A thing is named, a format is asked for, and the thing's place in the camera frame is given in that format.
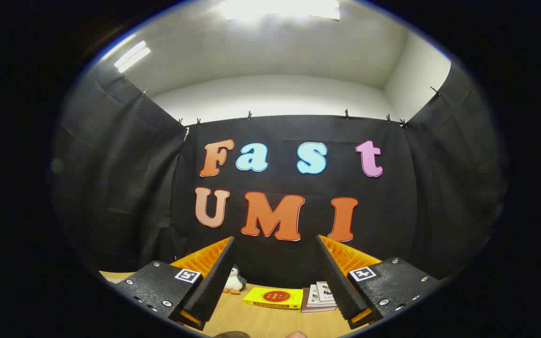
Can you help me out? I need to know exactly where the black backdrop cloth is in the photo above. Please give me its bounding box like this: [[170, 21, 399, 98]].
[[50, 61, 508, 289]]

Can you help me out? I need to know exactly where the long ceiling light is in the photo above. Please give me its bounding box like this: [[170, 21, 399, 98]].
[[113, 40, 152, 74]]

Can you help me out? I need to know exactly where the row of black clips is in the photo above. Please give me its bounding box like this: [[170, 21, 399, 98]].
[[141, 87, 441, 129]]

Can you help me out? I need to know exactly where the penguin plush toy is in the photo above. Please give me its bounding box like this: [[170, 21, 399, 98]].
[[223, 264, 247, 295]]

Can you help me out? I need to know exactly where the wide ceiling light panel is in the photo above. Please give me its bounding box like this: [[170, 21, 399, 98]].
[[218, 0, 341, 22]]

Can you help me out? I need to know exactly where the white paperback book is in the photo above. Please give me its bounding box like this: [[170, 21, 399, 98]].
[[301, 287, 338, 313], [307, 284, 337, 308]]

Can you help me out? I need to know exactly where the yellow book red circle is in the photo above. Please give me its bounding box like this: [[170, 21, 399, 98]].
[[242, 287, 304, 309]]

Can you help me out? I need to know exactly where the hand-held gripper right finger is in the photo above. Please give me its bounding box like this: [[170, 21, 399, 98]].
[[316, 234, 441, 330]]

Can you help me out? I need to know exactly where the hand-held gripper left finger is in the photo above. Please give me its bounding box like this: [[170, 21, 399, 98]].
[[113, 236, 236, 331]]

